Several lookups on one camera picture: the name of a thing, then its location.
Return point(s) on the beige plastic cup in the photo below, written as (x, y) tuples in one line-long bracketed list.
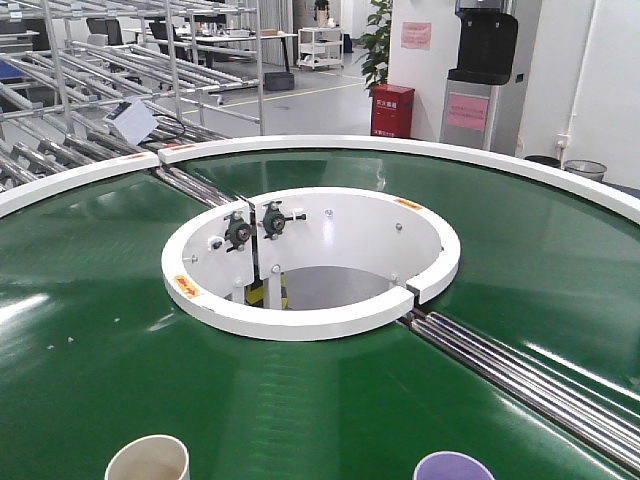
[(157, 456)]

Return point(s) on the left green bearing block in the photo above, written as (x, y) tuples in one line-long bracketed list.
[(238, 231)]

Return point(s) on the white utility cart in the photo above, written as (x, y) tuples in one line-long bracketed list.
[(320, 47)]

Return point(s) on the metal roller rack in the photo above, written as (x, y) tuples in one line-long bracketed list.
[(58, 85)]

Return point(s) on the white control box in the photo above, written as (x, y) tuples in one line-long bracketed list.
[(131, 120)]

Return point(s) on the steel transfer rollers right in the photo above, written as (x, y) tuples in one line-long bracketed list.
[(602, 424)]

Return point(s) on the steel transfer rollers left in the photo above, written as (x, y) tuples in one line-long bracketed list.
[(193, 187)]

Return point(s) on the right green bearing block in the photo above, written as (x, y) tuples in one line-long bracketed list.
[(274, 221)]

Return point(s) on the white outer conveyor rim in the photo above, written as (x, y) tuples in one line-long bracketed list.
[(40, 189)]

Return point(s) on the red fire extinguisher cabinet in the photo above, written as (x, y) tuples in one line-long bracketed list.
[(392, 109)]

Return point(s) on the green potted plant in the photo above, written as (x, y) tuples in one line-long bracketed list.
[(376, 42)]

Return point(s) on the purple plastic cup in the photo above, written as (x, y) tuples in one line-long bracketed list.
[(450, 465)]

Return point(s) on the black water dispenser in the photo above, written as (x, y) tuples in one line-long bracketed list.
[(486, 52)]

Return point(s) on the steel transfer rollers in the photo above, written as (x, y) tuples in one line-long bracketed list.
[(193, 187), (602, 424)]

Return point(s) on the grey waste bin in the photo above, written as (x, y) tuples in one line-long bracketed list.
[(588, 169)]

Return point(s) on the green bearing block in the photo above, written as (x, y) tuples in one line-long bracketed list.
[(274, 221), (238, 231)]

